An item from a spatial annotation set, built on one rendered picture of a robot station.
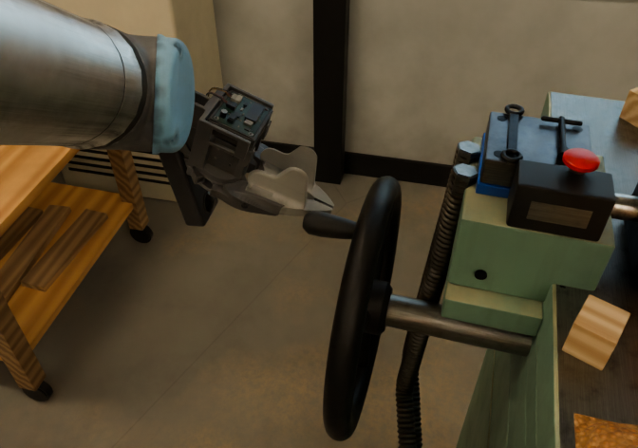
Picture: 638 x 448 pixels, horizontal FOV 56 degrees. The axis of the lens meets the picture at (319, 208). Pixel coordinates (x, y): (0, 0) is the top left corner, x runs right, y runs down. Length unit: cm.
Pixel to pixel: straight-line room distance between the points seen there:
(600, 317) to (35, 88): 44
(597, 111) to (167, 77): 60
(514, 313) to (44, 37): 47
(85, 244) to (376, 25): 104
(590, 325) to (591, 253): 8
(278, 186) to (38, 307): 111
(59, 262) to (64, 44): 136
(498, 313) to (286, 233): 136
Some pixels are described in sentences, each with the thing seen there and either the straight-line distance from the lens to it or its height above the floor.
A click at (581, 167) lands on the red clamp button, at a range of 55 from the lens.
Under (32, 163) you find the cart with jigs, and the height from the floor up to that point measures 53.
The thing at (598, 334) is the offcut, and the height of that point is 94.
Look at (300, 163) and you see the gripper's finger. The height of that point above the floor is 96.
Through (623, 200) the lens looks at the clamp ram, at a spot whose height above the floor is 96.
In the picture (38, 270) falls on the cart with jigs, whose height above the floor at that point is 20.
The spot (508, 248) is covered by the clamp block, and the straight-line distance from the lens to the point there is 58.
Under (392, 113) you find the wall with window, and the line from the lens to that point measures 199.
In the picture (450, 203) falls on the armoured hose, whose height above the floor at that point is 93.
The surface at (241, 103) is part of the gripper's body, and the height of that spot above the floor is 102.
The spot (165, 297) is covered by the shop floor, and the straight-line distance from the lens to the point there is 179.
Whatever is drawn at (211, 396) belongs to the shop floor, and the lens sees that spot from 157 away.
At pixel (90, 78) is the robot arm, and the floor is 116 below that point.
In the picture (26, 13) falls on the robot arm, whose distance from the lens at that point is 34.
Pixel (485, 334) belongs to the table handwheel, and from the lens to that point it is 66.
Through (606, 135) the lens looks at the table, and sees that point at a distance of 84.
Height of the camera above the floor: 133
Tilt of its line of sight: 42 degrees down
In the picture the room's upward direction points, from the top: straight up
